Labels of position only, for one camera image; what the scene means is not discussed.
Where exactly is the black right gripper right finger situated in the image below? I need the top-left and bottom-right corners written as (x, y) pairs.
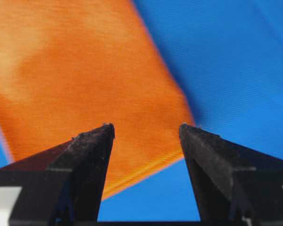
top-left (179, 124), bottom-right (283, 226)

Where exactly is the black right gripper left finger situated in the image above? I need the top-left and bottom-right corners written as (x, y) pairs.
top-left (0, 123), bottom-right (115, 226)

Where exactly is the orange towel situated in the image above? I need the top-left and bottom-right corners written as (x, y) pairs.
top-left (0, 0), bottom-right (193, 199)

